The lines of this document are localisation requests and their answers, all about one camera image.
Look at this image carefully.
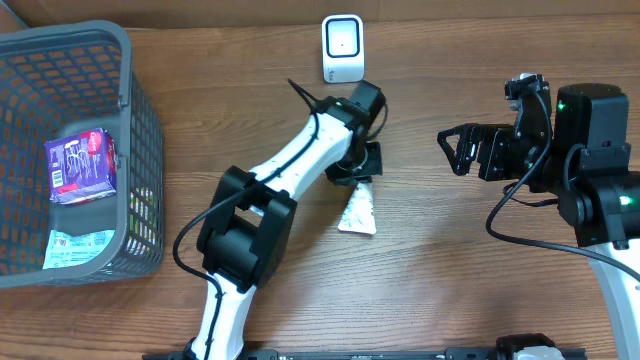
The white tube gold cap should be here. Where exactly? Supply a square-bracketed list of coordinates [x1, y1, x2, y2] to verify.
[338, 183, 377, 235]

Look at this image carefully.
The purple Carefree pad packet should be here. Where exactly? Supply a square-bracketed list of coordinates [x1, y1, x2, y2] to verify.
[44, 128, 117, 205]

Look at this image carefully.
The teal tissue packet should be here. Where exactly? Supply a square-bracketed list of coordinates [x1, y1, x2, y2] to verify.
[42, 230, 115, 270]

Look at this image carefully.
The green yellow snack packet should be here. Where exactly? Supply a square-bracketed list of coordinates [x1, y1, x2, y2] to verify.
[129, 188, 157, 238]

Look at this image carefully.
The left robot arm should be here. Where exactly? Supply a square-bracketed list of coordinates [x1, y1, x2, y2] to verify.
[172, 80, 388, 359]

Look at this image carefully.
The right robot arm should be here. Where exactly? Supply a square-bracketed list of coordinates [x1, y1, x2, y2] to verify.
[437, 73, 639, 359]

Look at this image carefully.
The white barcode scanner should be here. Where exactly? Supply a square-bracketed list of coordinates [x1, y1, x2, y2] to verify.
[321, 14, 365, 84]

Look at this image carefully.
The grey plastic shopping basket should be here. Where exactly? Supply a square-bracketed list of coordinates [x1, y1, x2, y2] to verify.
[1, 20, 164, 288]

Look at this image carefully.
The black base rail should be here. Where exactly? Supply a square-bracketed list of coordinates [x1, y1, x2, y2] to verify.
[142, 333, 589, 360]

